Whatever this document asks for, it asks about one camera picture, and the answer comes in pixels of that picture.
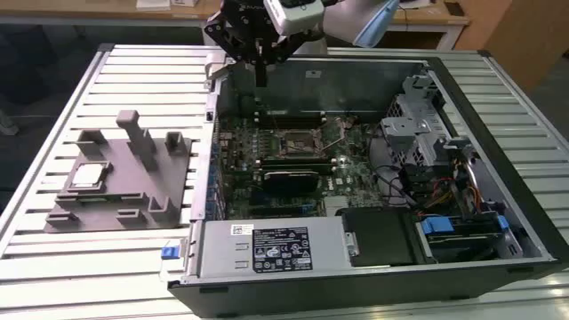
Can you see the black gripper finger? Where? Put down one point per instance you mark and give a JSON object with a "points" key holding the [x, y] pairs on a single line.
{"points": [[284, 50], [221, 36]]}

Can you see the metal locking lever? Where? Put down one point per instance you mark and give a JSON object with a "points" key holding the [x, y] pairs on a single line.
{"points": [[334, 141]]}

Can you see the silver CPU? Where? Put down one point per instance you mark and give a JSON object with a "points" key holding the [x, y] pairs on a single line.
{"points": [[91, 175]]}

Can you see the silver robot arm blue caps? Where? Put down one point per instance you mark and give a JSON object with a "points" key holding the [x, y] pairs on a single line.
{"points": [[376, 23]]}

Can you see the CPU socket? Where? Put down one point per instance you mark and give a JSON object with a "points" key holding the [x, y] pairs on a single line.
{"points": [[297, 140]]}

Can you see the white paper box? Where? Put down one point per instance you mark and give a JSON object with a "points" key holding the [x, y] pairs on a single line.
{"points": [[184, 2], [153, 3]]}

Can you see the black RAM slot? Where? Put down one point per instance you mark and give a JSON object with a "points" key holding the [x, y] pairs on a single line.
{"points": [[306, 124], [306, 115]]}

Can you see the brown board connector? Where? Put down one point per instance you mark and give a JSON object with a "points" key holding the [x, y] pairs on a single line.
{"points": [[349, 122]]}

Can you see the wooden desk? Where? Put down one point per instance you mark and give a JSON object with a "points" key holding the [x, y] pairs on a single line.
{"points": [[88, 13]]}

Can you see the black RAM stick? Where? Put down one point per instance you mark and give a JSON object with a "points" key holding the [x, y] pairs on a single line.
{"points": [[294, 162], [297, 169]]}

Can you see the metal drive cage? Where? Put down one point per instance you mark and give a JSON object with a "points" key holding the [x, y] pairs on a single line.
{"points": [[404, 130]]}

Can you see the black graphics card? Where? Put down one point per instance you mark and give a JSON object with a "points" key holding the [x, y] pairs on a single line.
{"points": [[289, 183]]}

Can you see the black phone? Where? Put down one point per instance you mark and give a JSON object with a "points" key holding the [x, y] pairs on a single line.
{"points": [[454, 8]]}

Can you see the green motherboard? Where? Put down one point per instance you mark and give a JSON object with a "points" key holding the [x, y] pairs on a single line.
{"points": [[356, 186]]}

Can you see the black office chair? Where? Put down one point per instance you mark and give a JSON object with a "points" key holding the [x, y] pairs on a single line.
{"points": [[27, 66]]}

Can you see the silver chipset heatsink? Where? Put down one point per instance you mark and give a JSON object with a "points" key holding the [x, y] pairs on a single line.
{"points": [[336, 205]]}

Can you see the grey parts rack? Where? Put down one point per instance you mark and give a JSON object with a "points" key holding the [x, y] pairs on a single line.
{"points": [[128, 186]]}

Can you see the wooden cabinet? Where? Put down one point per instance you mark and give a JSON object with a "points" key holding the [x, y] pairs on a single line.
{"points": [[524, 33]]}

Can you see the white furniture foot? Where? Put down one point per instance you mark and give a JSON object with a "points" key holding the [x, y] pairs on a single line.
{"points": [[8, 126]]}

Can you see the green RAM stick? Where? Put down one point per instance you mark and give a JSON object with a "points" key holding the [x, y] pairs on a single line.
{"points": [[100, 199]]}

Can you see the grey fan shroud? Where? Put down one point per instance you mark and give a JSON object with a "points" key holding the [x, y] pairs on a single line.
{"points": [[482, 173]]}

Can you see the black drive bay box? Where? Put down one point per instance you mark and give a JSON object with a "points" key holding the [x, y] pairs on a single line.
{"points": [[382, 236]]}

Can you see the silver power supply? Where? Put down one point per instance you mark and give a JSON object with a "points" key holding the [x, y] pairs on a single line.
{"points": [[221, 246]]}

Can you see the hard disk in blue carrier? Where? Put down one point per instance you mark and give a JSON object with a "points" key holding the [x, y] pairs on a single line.
{"points": [[437, 226]]}

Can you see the blue case latch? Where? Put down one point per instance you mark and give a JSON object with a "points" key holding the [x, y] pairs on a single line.
{"points": [[169, 252]]}

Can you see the black PC case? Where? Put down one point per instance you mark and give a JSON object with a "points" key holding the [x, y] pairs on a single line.
{"points": [[310, 296]]}

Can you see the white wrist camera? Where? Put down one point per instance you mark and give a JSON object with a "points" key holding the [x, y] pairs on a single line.
{"points": [[297, 18]]}

